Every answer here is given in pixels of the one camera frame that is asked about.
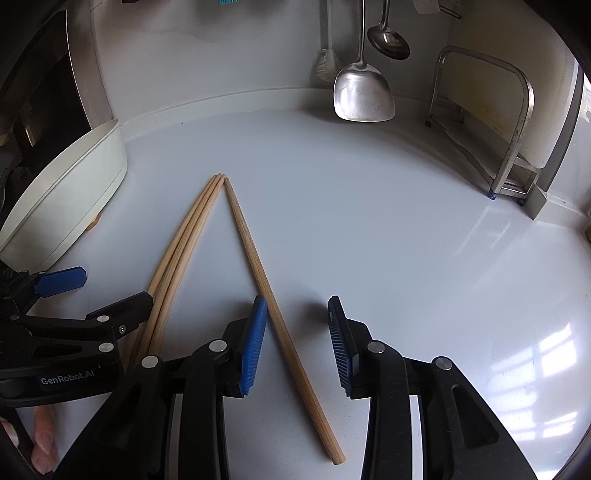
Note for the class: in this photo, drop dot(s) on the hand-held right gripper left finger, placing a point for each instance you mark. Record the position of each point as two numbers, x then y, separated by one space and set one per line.
253 350

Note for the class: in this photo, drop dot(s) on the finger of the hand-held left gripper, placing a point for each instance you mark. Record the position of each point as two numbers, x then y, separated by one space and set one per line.
60 280
124 311

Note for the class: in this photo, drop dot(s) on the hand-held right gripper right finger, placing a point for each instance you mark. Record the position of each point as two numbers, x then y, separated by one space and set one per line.
340 350

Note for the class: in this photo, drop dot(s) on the wooden chopstick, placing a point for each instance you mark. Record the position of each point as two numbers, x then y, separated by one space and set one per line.
188 230
195 230
319 415
181 230

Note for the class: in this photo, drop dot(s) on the white plastic tub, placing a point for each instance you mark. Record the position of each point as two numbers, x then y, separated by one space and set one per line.
69 194

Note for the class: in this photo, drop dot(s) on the person's left hand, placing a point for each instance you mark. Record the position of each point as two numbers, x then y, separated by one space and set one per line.
45 438

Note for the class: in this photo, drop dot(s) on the small wooden piece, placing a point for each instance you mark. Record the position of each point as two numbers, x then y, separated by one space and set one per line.
95 223

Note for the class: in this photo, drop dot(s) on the dark cabinet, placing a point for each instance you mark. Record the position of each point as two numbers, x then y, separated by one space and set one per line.
41 92

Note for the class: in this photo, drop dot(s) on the metal spatula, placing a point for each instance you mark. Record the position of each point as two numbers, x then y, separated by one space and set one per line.
362 97

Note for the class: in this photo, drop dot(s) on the metal rack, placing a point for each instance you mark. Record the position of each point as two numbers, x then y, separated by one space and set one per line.
510 152

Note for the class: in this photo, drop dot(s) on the white brush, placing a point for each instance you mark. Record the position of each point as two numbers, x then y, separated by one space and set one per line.
325 67

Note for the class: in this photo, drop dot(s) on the metal ladle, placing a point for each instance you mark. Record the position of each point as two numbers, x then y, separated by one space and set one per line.
390 44

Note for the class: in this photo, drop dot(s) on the blue brush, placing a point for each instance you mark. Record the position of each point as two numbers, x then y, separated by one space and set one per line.
229 2

